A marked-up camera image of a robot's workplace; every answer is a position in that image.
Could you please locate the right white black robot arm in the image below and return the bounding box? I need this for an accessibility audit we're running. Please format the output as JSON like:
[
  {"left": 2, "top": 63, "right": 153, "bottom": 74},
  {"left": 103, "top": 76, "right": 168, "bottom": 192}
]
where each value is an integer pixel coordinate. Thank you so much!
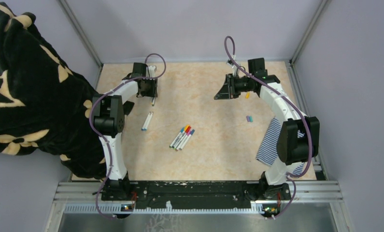
[{"left": 214, "top": 58, "right": 320, "bottom": 199}]

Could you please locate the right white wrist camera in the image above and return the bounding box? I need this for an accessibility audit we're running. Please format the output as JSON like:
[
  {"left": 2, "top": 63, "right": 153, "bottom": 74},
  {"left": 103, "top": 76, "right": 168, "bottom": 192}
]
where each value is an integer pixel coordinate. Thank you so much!
[{"left": 226, "top": 59, "right": 241, "bottom": 69}]

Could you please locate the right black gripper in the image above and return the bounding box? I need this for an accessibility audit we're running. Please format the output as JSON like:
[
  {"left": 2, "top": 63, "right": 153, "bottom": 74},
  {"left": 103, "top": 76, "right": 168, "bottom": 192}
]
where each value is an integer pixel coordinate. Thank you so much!
[{"left": 214, "top": 73, "right": 253, "bottom": 100}]

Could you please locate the blue cap white marker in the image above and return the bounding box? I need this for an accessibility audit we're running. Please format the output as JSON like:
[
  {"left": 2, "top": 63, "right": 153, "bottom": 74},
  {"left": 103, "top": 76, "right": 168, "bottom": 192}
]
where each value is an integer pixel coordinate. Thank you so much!
[{"left": 177, "top": 129, "right": 195, "bottom": 150}]

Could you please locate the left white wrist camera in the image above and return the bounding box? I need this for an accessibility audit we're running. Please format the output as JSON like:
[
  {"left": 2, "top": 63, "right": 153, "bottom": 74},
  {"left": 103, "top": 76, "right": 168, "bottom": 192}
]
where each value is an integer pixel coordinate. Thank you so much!
[{"left": 147, "top": 65, "right": 157, "bottom": 80}]

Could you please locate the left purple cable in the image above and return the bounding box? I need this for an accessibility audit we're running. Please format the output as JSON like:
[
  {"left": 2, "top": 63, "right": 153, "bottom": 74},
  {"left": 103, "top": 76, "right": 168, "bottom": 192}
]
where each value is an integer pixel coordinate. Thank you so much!
[{"left": 88, "top": 53, "right": 167, "bottom": 221}]

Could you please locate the purple cable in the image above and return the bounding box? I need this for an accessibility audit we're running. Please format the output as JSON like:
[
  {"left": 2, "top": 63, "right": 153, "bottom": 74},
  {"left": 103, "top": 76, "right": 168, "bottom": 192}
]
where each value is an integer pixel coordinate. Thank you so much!
[
  {"left": 224, "top": 35, "right": 314, "bottom": 221},
  {"left": 88, "top": 53, "right": 167, "bottom": 221}
]

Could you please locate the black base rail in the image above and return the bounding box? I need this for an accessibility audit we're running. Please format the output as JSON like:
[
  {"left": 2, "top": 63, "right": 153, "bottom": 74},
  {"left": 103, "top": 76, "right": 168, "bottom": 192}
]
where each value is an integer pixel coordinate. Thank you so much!
[{"left": 100, "top": 179, "right": 292, "bottom": 218}]

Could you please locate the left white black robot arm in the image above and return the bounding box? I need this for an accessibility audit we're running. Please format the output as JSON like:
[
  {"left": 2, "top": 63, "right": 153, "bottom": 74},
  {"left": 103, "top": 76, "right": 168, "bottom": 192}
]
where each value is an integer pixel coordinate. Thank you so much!
[{"left": 89, "top": 62, "right": 157, "bottom": 201}]

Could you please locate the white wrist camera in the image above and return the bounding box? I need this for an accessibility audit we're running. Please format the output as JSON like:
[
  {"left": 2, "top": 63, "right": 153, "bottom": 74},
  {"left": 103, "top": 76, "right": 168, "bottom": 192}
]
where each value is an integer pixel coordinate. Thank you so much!
[
  {"left": 226, "top": 59, "right": 241, "bottom": 69},
  {"left": 147, "top": 65, "right": 157, "bottom": 80}
]

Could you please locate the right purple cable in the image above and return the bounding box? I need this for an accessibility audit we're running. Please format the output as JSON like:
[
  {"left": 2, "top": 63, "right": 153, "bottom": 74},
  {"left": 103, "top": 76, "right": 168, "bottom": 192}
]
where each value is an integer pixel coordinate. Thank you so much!
[{"left": 224, "top": 35, "right": 314, "bottom": 221}]

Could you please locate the blue striped cloth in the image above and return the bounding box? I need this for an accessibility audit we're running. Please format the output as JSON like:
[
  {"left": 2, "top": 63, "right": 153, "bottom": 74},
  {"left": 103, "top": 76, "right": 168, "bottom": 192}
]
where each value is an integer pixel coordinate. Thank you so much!
[{"left": 256, "top": 117, "right": 308, "bottom": 177}]

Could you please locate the orange cap white marker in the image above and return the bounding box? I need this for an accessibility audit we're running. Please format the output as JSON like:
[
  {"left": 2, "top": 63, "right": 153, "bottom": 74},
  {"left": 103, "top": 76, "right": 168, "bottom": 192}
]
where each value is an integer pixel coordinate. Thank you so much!
[{"left": 170, "top": 125, "right": 190, "bottom": 148}]

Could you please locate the black floral blanket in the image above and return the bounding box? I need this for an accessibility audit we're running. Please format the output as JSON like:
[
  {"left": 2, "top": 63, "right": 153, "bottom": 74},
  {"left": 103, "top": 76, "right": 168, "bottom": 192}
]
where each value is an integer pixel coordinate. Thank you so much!
[{"left": 0, "top": 2, "right": 109, "bottom": 179}]

